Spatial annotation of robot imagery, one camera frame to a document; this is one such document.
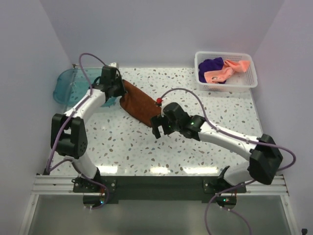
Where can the brown towel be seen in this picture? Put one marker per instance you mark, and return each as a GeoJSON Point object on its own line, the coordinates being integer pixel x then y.
{"type": "Point", "coordinates": [138, 104]}

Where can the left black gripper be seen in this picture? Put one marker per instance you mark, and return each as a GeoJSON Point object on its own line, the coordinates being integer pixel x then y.
{"type": "Point", "coordinates": [119, 79]}

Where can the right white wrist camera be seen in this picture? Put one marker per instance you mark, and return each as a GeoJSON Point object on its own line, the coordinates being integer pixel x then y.
{"type": "Point", "coordinates": [162, 103]}

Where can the white plastic basket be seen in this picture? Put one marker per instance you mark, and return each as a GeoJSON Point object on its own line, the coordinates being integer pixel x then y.
{"type": "Point", "coordinates": [239, 82]}

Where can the pink towel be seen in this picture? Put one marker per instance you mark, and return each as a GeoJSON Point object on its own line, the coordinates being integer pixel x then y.
{"type": "Point", "coordinates": [231, 67]}

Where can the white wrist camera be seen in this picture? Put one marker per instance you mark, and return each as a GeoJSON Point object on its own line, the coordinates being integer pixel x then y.
{"type": "Point", "coordinates": [162, 103]}
{"type": "Point", "coordinates": [114, 64]}

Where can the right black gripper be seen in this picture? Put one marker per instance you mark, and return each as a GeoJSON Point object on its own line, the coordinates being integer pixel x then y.
{"type": "Point", "coordinates": [158, 121]}

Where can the purple towel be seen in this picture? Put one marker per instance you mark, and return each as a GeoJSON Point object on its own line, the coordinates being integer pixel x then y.
{"type": "Point", "coordinates": [208, 70]}

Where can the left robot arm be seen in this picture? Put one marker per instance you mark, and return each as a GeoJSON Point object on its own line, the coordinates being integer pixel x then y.
{"type": "Point", "coordinates": [68, 132]}

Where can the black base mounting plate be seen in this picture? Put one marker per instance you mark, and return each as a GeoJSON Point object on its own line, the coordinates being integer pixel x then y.
{"type": "Point", "coordinates": [153, 188]}

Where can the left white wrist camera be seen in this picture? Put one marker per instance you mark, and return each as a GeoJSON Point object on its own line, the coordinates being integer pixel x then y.
{"type": "Point", "coordinates": [114, 64]}

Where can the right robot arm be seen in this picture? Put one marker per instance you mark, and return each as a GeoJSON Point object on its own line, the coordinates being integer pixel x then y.
{"type": "Point", "coordinates": [262, 159]}

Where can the blue transparent plastic tray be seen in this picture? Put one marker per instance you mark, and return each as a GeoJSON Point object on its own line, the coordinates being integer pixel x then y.
{"type": "Point", "coordinates": [72, 86]}

